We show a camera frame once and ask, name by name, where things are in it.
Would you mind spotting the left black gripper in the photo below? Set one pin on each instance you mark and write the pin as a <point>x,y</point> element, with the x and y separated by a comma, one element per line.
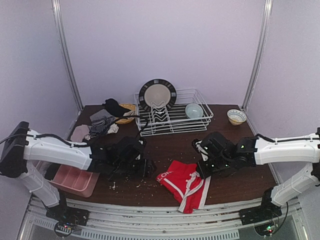
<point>144,167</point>

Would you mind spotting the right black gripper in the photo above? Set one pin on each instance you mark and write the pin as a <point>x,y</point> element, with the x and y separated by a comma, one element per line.
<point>203,170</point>

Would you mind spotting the red white-trimmed underwear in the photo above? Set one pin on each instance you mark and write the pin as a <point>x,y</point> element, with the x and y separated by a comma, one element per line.
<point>186,185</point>

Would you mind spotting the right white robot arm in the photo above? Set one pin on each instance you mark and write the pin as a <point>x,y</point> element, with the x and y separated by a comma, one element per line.
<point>261,150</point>

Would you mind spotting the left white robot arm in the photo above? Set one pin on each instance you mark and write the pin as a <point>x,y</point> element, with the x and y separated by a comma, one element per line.
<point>24,146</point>

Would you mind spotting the striped navy underwear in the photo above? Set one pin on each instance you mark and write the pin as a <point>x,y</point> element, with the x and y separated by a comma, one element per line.
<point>102,124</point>

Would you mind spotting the beige pink underwear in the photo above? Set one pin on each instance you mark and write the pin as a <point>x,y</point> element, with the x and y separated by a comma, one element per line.
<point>81,133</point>

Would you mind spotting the patterned white yellow bowl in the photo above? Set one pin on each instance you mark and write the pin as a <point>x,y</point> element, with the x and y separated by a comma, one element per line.
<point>236,117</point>

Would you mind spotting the white cream sock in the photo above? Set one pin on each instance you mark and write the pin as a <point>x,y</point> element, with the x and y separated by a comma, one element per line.
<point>129,115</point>

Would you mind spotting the light blue bowl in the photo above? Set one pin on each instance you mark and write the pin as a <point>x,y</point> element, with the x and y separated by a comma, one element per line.
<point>193,110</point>

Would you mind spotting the pink plastic organizer box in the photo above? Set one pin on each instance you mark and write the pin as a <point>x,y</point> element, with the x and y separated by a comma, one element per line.
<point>75,181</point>

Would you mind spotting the black rimmed grey plate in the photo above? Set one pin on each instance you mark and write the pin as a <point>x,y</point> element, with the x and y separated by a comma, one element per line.
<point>157,92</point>

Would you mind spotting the white wire dish rack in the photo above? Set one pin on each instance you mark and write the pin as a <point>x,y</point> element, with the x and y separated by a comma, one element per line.
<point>162,120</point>

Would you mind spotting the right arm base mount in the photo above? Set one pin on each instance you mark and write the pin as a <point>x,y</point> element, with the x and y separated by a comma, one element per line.
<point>265,219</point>

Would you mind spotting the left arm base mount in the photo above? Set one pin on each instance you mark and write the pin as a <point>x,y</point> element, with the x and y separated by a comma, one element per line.
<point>68,220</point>

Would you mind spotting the right metal frame post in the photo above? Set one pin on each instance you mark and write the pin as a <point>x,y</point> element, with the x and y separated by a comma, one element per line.
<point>267,12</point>

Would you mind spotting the metal frame post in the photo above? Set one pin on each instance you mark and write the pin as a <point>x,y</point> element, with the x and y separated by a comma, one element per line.
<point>58,18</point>
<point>267,12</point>

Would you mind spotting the left metal frame post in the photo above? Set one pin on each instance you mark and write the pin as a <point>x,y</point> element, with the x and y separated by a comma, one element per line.
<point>58,18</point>

